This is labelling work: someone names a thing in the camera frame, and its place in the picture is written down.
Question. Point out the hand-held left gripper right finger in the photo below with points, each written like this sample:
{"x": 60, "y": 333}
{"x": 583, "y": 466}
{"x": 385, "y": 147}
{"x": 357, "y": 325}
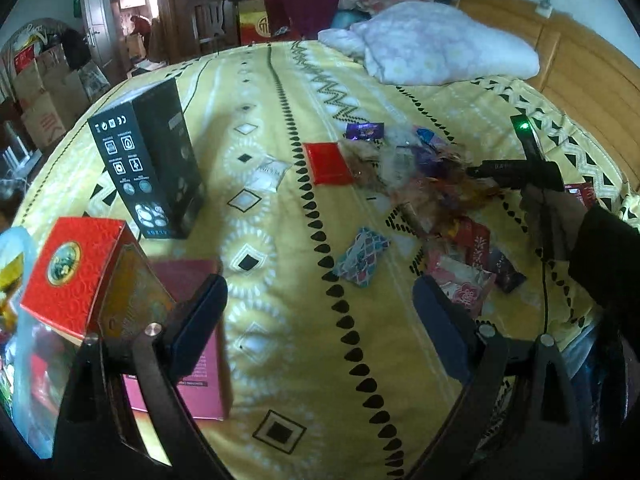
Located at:
{"x": 440, "y": 320}

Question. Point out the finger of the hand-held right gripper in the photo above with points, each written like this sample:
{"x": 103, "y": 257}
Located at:
{"x": 480, "y": 171}

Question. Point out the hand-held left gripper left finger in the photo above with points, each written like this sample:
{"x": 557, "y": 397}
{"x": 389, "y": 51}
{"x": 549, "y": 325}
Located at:
{"x": 197, "y": 330}

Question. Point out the pile of assorted snacks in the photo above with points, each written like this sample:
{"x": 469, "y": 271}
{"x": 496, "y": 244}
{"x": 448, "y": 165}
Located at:
{"x": 430, "y": 180}

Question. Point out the person's right forearm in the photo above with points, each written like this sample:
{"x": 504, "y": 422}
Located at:
{"x": 610, "y": 260}

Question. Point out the person's right hand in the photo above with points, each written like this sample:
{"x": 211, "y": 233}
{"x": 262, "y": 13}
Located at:
{"x": 555, "y": 220}

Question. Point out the pink snack packet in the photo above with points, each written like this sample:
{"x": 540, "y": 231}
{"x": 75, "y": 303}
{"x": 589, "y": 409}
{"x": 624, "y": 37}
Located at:
{"x": 462, "y": 285}

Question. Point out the flat pink box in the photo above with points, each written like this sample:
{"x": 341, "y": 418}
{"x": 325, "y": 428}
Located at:
{"x": 205, "y": 375}

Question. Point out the narrow red snack packet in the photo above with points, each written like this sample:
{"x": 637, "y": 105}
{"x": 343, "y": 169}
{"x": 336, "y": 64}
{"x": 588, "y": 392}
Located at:
{"x": 472, "y": 245}

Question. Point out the blue patterned snack packet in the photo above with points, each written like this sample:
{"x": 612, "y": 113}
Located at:
{"x": 361, "y": 257}

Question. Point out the yellow patterned bedsheet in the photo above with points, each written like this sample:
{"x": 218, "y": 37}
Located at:
{"x": 300, "y": 310}

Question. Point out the purple candy wrapper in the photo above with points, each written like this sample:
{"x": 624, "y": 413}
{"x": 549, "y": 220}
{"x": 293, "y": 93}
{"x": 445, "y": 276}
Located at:
{"x": 365, "y": 131}

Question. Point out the wooden headboard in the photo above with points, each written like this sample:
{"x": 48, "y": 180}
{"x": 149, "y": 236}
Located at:
{"x": 565, "y": 50}

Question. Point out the white floral quilt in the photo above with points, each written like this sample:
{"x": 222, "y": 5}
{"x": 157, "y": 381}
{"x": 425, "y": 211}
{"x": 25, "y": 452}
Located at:
{"x": 440, "y": 45}

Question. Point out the red and gold gift box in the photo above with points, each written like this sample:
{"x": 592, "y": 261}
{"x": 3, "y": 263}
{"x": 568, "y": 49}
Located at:
{"x": 75, "y": 275}

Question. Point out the small white snack packet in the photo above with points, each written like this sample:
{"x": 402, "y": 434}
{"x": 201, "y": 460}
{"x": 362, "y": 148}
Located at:
{"x": 267, "y": 174}

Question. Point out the tall black product box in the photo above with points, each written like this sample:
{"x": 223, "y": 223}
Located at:
{"x": 150, "y": 160}

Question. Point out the maroon jacket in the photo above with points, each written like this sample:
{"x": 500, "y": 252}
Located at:
{"x": 300, "y": 0}

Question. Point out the red-printed cardboard box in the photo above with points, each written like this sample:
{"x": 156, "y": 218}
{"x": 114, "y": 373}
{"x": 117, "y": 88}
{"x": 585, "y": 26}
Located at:
{"x": 42, "y": 122}

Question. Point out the red box with gold emblem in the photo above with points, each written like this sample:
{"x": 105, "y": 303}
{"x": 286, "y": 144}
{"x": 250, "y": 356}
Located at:
{"x": 255, "y": 25}

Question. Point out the plain brown cardboard box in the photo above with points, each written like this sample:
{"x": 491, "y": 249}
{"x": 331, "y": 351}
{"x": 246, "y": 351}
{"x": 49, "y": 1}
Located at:
{"x": 72, "y": 89}

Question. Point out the black bag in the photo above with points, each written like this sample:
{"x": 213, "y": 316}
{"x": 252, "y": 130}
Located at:
{"x": 75, "y": 47}

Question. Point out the dark wooden chair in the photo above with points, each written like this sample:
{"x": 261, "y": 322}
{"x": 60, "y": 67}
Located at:
{"x": 210, "y": 20}

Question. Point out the red and white bag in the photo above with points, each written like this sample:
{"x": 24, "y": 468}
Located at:
{"x": 25, "y": 57}

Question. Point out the wooden door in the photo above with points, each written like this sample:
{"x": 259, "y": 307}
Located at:
{"x": 97, "y": 20}

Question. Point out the dark wooden wardrobe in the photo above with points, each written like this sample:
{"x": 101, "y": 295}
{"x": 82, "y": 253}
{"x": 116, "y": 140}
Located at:
{"x": 180, "y": 0}

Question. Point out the white wall socket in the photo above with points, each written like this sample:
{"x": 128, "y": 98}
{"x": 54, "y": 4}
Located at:
{"x": 544, "y": 9}

